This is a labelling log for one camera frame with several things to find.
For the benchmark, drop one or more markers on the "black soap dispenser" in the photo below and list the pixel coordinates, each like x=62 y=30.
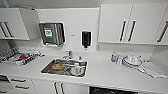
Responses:
x=86 y=39

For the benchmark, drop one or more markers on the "chrome faucet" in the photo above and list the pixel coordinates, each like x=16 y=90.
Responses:
x=68 y=55

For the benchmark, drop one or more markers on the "white patterned mug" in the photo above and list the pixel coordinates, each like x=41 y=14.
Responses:
x=78 y=69

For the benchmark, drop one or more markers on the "white plate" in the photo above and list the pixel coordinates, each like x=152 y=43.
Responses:
x=72 y=73

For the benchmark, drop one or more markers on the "clear container orange food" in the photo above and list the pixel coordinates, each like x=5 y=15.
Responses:
x=57 y=65

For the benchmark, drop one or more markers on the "steel paper towel dispenser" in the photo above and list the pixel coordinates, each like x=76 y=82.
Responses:
x=50 y=33

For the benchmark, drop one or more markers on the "small white bottle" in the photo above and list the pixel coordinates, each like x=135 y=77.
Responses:
x=119 y=60

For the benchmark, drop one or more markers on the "stainless steel sink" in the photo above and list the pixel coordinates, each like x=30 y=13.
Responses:
x=46 y=70

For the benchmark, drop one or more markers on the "white cup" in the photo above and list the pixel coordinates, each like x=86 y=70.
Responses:
x=130 y=58
x=138 y=60

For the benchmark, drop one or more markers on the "stack of white plates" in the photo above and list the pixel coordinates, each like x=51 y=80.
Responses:
x=130 y=65

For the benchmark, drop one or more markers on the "white sink base cabinet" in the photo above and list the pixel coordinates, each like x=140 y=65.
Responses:
x=45 y=88

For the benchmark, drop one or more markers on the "red utensil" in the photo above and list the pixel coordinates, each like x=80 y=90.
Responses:
x=22 y=57

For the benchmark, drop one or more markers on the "white dishes on counter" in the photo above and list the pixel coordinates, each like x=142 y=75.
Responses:
x=155 y=70

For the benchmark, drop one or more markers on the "microwave oven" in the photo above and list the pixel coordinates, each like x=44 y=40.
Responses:
x=15 y=86

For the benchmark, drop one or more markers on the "white wall outlet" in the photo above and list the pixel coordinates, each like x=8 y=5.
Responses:
x=98 y=48

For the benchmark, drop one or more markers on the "small wall label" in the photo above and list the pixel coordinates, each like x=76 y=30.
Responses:
x=72 y=34

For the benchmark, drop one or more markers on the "white wall cabinet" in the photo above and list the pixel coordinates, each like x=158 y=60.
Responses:
x=15 y=23
x=113 y=23

